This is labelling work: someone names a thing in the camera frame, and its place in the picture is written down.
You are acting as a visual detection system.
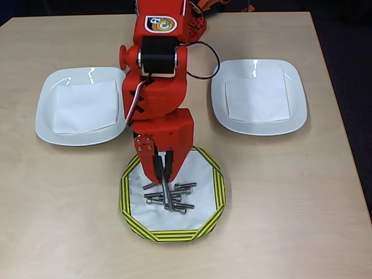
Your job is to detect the yellow black striped paper plate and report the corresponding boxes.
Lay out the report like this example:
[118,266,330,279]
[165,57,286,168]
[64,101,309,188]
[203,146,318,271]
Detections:
[118,146,227,244]

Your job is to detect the white folded paper napkin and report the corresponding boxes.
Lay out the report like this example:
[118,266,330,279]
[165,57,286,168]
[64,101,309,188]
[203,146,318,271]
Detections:
[53,78,120,135]
[225,64,291,123]

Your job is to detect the white square ceramic plate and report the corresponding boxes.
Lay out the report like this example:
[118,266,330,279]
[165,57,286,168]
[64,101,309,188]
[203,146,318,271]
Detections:
[210,59,308,137]
[34,66,128,146]

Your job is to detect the orange printed part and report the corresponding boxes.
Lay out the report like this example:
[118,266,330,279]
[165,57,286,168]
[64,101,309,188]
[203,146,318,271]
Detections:
[194,0,222,14]

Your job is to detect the white red servo cable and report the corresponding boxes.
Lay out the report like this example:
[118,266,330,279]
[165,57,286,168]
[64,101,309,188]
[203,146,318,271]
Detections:
[124,80,152,128]

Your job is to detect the black red servo cable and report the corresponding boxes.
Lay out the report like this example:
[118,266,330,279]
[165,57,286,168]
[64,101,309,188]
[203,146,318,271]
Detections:
[178,41,221,80]

